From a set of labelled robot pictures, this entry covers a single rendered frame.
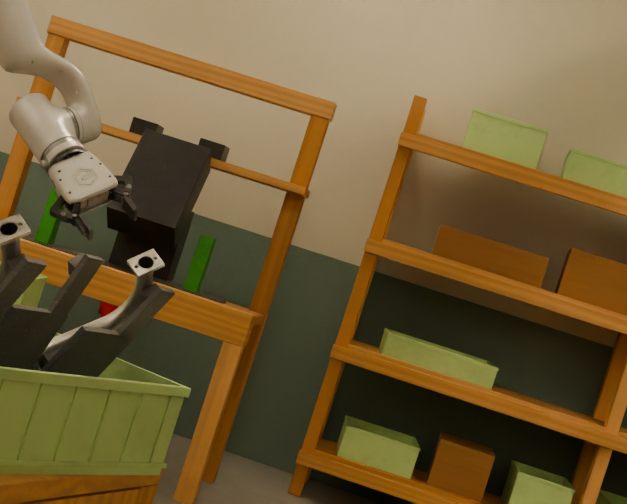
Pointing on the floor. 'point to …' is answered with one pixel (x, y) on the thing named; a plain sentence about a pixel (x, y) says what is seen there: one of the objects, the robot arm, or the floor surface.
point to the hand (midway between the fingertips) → (110, 222)
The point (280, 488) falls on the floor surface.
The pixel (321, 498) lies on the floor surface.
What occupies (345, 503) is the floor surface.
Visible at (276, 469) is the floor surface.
